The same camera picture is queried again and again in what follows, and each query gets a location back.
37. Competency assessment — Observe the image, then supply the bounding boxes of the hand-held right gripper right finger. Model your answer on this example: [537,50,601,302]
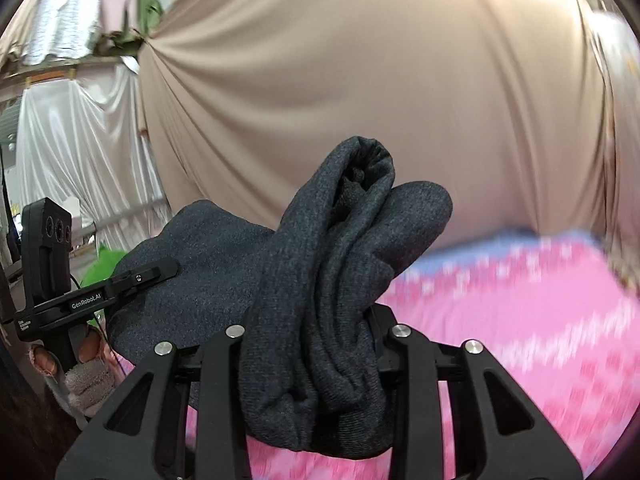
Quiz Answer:
[372,307,583,480]

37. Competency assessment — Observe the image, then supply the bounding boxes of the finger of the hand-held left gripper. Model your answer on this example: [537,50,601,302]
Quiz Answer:
[107,257,181,296]

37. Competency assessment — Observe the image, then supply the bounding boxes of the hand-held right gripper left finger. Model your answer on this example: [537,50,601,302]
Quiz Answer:
[55,326,251,480]

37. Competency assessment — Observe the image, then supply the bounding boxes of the dark grey pants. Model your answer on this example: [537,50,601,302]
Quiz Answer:
[107,135,454,461]

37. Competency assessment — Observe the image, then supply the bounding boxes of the person's left hand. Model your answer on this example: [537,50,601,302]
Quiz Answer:
[29,325,108,377]

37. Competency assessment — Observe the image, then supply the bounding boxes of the green plush toy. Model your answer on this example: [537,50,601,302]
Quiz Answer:
[80,242,128,291]

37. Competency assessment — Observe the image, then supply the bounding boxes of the pink floral bedsheet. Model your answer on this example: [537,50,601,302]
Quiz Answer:
[107,230,640,480]

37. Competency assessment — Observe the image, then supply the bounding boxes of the beige curtain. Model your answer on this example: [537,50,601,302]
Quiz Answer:
[137,0,617,257]

